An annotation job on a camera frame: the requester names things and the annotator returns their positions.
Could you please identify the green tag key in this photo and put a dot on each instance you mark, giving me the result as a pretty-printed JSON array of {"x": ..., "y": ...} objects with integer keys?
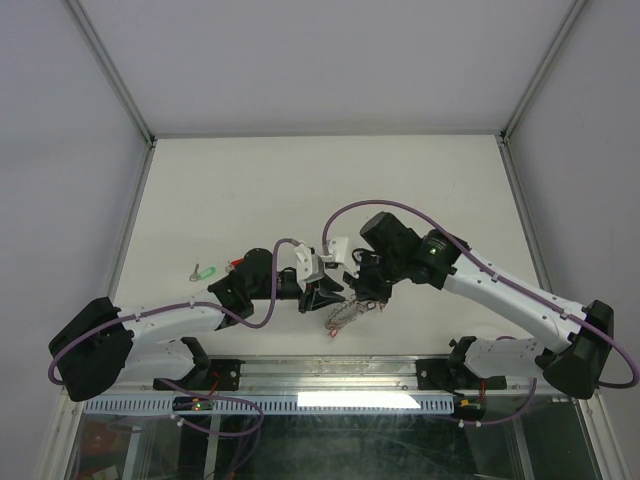
[{"x": 199, "y": 274}]

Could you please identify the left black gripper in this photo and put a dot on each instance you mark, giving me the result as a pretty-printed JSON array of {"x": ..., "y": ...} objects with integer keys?
[{"x": 322, "y": 293}]

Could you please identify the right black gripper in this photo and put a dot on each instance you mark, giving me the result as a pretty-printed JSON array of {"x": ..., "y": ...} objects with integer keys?
[{"x": 363, "y": 292}]

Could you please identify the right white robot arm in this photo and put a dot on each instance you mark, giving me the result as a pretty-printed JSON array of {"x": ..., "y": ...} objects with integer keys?
[{"x": 568, "y": 344}]

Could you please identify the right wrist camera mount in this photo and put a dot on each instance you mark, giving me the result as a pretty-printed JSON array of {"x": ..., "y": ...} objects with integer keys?
[{"x": 336, "y": 251}]

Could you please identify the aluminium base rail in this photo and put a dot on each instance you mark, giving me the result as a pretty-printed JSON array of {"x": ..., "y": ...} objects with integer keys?
[{"x": 282, "y": 375}]

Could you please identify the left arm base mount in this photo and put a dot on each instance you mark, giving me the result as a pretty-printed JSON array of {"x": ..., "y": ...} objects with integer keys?
[{"x": 208, "y": 372}]

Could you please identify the aluminium frame post left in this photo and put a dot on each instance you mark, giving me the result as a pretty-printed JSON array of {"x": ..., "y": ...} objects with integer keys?
[{"x": 87, "y": 29}]

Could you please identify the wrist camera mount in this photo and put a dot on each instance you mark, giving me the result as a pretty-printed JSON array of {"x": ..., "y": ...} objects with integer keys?
[
  {"x": 309, "y": 266},
  {"x": 336, "y": 251}
]

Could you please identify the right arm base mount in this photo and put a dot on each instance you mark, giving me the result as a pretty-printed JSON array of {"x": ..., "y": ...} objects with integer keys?
[{"x": 438, "y": 374}]

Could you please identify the aluminium frame post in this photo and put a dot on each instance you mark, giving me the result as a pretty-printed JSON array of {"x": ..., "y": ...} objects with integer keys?
[
  {"x": 87, "y": 29},
  {"x": 551, "y": 53}
]

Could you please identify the metal disc with keyrings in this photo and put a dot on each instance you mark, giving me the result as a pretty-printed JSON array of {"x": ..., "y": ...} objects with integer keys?
[{"x": 348, "y": 312}]

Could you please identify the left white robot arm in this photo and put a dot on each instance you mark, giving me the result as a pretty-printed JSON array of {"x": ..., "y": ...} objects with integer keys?
[{"x": 104, "y": 345}]

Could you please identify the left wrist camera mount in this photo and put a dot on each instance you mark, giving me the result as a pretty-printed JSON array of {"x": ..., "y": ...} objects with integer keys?
[{"x": 309, "y": 266}]

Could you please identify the aluminium frame post right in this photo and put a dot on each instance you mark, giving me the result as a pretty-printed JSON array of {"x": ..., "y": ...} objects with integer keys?
[{"x": 551, "y": 53}]

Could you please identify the white slotted cable duct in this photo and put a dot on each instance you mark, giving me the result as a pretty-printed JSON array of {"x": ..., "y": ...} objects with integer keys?
[{"x": 306, "y": 403}]

